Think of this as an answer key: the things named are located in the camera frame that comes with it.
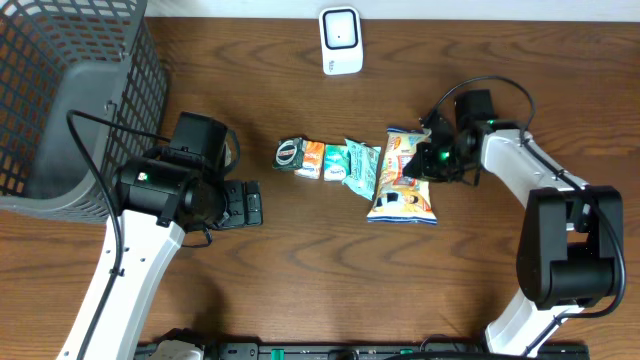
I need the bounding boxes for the large beige snack bag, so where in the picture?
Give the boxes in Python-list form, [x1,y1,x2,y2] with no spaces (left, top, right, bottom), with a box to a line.
[367,128,437,225]

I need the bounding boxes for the dark green round-logo packet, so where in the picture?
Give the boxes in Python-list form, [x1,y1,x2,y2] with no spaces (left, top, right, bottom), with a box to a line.
[273,137,307,171]

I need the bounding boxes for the light green snack packet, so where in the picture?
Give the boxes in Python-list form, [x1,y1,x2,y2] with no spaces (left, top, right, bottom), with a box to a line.
[342,139,381,201]

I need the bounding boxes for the orange small snack packet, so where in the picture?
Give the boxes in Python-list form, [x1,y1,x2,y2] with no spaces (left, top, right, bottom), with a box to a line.
[294,141,325,180]

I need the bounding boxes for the teal small snack packet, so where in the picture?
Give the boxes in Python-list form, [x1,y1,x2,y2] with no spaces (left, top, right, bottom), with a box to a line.
[323,144,350,182]

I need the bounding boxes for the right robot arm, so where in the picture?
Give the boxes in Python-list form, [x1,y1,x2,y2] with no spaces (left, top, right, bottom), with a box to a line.
[403,89,627,358]

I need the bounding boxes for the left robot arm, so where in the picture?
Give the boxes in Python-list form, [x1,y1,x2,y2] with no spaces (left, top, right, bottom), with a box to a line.
[59,112,263,359]

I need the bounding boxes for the white barcode scanner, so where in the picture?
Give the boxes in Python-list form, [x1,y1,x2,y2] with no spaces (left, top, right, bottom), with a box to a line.
[318,6,364,76]

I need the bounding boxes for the dark grey mesh plastic basket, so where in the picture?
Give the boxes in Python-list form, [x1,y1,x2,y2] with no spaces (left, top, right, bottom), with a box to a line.
[1,0,169,223]

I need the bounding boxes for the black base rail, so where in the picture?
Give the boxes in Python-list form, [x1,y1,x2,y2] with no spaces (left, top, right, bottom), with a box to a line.
[134,339,591,360]

